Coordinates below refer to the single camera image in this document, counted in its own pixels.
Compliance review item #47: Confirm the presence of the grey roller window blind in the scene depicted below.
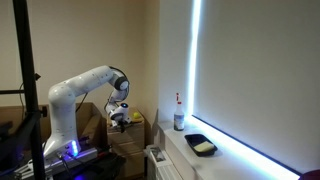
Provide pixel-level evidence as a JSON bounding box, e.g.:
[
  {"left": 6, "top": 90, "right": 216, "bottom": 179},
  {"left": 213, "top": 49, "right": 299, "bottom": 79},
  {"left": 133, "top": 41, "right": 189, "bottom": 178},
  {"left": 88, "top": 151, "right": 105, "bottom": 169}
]
[{"left": 193, "top": 0, "right": 320, "bottom": 176}]

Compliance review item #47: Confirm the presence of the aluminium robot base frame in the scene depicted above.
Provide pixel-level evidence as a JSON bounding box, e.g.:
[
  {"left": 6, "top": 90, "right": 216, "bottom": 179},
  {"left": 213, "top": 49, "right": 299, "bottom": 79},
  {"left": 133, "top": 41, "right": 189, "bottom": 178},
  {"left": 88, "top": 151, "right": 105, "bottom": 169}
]
[{"left": 14, "top": 146, "right": 99, "bottom": 179}]

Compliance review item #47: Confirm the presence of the yellow sponge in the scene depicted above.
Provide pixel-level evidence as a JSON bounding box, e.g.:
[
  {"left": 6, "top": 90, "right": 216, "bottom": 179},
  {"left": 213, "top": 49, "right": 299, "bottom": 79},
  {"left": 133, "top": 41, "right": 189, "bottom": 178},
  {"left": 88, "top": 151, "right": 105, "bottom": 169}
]
[{"left": 193, "top": 141, "right": 215, "bottom": 153}]

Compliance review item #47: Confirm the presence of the maroon round object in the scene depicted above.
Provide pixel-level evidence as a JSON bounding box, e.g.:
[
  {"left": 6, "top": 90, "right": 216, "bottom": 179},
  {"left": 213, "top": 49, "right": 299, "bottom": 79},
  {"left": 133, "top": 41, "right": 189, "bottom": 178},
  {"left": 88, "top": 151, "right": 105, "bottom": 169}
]
[{"left": 298, "top": 169, "right": 320, "bottom": 180}]

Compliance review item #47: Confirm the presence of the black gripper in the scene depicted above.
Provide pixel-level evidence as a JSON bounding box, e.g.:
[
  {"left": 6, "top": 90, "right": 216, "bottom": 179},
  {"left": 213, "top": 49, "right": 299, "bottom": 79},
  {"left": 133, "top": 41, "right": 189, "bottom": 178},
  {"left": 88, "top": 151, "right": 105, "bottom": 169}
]
[{"left": 116, "top": 119, "right": 128, "bottom": 134}]

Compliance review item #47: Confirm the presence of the light wooden nightstand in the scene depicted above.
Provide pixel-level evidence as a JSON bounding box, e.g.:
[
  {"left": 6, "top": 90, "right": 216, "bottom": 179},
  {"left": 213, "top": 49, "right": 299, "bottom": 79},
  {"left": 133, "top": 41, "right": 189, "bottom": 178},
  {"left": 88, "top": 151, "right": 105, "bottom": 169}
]
[{"left": 106, "top": 107, "right": 146, "bottom": 179}]

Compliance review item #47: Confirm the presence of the white window ledge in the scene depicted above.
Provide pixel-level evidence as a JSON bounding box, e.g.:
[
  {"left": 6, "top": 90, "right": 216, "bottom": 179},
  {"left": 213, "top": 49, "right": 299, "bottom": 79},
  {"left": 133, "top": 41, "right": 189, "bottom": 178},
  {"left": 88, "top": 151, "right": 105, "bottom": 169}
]
[{"left": 156, "top": 114, "right": 301, "bottom": 180}]

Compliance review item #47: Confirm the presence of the black camera tripod stand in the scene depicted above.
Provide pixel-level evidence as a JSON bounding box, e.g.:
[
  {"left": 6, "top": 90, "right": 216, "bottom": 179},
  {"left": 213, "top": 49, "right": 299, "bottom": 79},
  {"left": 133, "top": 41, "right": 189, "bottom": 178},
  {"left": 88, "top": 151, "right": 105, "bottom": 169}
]
[{"left": 0, "top": 0, "right": 48, "bottom": 180}]

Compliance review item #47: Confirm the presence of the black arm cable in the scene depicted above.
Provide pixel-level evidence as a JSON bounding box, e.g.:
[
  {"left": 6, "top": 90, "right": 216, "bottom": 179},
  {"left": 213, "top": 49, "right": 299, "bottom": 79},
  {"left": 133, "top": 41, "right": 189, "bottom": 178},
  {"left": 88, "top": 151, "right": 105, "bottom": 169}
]
[{"left": 103, "top": 65, "right": 130, "bottom": 113}]

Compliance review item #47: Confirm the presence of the white spray bottle red trigger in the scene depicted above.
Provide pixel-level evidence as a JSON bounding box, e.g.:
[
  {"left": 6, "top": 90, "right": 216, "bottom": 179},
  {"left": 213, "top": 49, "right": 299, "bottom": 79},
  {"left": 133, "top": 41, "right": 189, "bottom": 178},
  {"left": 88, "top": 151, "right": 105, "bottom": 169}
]
[{"left": 173, "top": 92, "right": 185, "bottom": 132}]

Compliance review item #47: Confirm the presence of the black plastic tray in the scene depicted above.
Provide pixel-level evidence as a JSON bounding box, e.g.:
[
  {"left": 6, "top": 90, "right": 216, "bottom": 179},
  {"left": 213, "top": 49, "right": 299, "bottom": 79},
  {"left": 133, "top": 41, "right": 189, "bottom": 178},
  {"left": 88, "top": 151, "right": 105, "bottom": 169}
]
[{"left": 184, "top": 133, "right": 218, "bottom": 157}]

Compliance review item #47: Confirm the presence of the white finned radiator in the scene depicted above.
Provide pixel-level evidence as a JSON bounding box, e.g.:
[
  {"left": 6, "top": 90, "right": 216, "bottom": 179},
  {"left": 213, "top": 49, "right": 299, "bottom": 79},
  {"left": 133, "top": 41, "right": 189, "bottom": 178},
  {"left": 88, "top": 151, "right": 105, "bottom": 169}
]
[{"left": 145, "top": 144, "right": 184, "bottom": 180}]

